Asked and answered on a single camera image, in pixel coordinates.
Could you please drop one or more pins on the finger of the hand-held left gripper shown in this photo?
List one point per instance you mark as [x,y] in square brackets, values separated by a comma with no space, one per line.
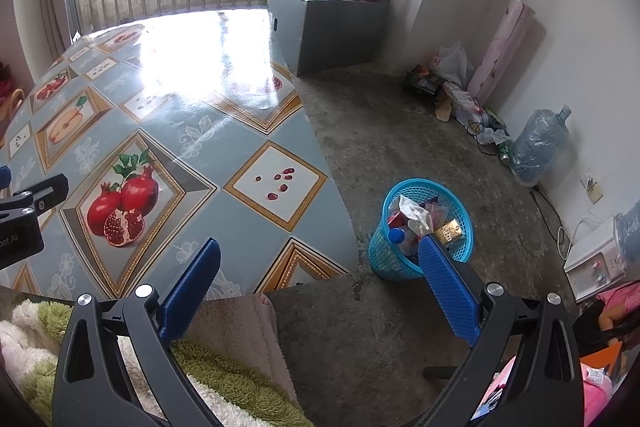
[40,197]
[4,179]

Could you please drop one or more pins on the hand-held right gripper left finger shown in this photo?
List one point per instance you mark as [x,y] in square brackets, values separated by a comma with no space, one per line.
[192,292]

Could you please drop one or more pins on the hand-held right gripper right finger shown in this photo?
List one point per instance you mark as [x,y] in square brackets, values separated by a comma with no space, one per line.
[450,292]

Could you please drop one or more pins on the gold foil packet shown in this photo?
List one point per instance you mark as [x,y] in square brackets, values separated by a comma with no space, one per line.
[447,232]

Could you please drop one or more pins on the blue plastic mesh basket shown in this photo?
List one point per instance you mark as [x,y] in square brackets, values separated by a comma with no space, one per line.
[385,257]

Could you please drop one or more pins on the clear bottle with blue cap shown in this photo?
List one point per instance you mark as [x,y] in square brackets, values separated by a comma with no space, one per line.
[396,235]

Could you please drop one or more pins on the white paper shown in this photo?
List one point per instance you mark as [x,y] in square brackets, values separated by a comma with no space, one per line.
[415,214]

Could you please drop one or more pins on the beige fleece cloth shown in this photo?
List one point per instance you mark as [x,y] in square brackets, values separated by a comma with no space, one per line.
[240,332]

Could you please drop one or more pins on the red cloth bag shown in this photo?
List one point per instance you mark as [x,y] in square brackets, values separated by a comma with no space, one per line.
[7,82]

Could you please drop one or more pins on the green white fuzzy robe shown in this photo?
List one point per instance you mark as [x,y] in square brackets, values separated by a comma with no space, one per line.
[235,382]

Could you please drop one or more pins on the white water dispenser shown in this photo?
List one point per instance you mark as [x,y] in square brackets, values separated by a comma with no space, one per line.
[590,262]

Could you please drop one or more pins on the orange cardboard box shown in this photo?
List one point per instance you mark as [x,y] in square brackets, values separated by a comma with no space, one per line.
[600,354]

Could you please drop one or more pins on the blue water jug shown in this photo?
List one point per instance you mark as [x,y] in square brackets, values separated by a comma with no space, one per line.
[537,147]
[630,232]

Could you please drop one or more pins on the pink cloth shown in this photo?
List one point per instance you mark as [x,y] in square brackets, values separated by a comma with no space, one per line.
[597,397]

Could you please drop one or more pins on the paper and plastic scraps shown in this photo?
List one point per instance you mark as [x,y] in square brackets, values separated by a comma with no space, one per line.
[465,102]

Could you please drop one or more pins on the fruit print tablecloth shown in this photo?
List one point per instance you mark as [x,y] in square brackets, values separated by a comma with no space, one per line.
[200,67]

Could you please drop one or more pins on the dark snack box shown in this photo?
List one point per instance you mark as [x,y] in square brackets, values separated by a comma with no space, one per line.
[422,82]

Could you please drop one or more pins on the white plastic bag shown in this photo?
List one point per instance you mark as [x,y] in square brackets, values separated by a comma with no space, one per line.
[452,62]

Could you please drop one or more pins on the pink wallpaper roll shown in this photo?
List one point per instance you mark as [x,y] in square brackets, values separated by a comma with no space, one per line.
[500,52]

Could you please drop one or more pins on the grey cabinet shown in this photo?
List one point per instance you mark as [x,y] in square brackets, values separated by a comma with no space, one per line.
[330,37]

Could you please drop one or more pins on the beige wall socket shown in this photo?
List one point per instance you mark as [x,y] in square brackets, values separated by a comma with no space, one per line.
[594,192]

